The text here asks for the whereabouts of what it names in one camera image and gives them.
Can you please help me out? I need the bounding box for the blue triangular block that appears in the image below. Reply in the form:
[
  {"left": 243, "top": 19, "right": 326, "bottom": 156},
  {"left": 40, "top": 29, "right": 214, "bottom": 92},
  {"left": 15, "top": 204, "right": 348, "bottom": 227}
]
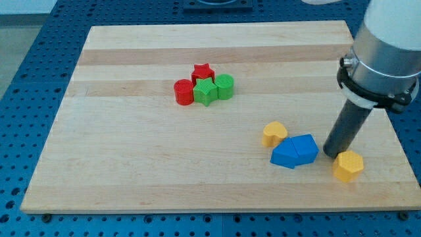
[{"left": 270, "top": 138, "right": 298, "bottom": 169}]

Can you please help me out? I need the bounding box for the blue pentagon block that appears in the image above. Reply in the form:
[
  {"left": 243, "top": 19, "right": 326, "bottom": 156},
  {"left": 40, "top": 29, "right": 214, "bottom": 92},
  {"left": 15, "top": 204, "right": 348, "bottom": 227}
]
[{"left": 291, "top": 134, "right": 319, "bottom": 165}]

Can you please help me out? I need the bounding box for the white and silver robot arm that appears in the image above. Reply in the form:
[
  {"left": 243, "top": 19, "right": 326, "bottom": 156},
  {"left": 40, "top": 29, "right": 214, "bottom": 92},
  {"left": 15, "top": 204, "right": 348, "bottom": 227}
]
[{"left": 337, "top": 0, "right": 420, "bottom": 113}]

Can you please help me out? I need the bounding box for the light wooden board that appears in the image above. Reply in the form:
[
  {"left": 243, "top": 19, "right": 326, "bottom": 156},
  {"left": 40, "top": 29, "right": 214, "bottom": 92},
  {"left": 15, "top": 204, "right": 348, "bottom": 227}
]
[{"left": 20, "top": 20, "right": 420, "bottom": 214}]

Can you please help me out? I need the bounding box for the green star block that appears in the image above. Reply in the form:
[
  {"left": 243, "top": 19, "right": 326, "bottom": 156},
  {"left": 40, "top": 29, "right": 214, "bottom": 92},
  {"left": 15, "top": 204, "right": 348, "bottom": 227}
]
[{"left": 193, "top": 78, "right": 218, "bottom": 107}]

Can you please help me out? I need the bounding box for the green cylinder block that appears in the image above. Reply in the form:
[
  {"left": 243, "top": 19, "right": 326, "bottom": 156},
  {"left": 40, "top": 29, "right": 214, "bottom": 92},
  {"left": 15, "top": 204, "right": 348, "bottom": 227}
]
[{"left": 214, "top": 74, "right": 234, "bottom": 100}]

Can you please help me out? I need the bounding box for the red cylinder block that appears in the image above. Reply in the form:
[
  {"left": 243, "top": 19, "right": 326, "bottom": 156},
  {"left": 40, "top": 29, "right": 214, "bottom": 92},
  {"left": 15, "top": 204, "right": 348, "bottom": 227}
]
[{"left": 173, "top": 79, "right": 194, "bottom": 105}]

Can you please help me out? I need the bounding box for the red star block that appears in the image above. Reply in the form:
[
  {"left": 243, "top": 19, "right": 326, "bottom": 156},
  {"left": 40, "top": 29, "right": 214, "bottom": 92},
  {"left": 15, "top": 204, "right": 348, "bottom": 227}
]
[{"left": 191, "top": 63, "right": 215, "bottom": 86}]

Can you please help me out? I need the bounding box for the yellow heart block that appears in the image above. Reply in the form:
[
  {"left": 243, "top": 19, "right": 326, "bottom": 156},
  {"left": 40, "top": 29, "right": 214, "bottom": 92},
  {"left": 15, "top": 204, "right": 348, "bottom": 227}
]
[{"left": 261, "top": 121, "right": 289, "bottom": 147}]

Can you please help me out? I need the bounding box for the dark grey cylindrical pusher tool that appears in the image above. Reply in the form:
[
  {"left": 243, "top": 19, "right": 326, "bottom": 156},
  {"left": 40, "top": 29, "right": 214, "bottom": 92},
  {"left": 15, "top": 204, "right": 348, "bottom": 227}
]
[{"left": 323, "top": 100, "right": 372, "bottom": 159}]

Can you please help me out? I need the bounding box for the yellow hexagon block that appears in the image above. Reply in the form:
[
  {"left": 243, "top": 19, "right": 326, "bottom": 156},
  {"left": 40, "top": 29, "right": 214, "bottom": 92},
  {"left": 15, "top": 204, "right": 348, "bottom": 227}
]
[{"left": 332, "top": 151, "right": 364, "bottom": 182}]

